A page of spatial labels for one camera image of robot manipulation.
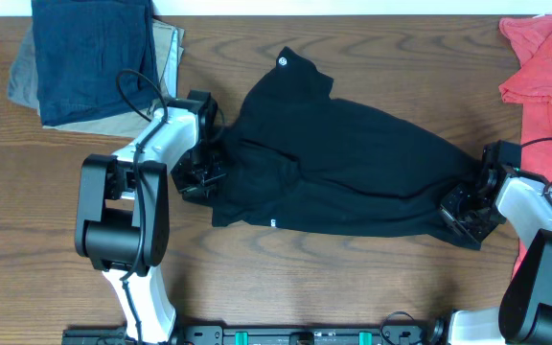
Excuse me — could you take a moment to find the black t-shirt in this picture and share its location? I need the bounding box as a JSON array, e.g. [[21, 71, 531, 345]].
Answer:
[[212, 48, 480, 249]]

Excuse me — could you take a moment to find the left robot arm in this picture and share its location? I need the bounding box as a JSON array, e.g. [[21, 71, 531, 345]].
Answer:
[[63, 90, 225, 344]]

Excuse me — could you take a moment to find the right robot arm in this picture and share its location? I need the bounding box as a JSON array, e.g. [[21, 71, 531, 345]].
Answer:
[[434, 163, 552, 344]]

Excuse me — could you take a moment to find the folded khaki garment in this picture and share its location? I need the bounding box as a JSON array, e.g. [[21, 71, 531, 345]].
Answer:
[[7, 19, 185, 138]]

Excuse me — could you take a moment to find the coral red t-shirt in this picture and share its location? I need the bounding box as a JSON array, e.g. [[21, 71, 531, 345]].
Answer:
[[497, 8, 552, 296]]

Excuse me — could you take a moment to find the folded navy blue garment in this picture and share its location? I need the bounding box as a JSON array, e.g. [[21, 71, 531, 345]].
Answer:
[[32, 0, 158, 127]]

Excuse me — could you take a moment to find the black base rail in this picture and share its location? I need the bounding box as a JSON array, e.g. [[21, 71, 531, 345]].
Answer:
[[61, 323, 449, 345]]

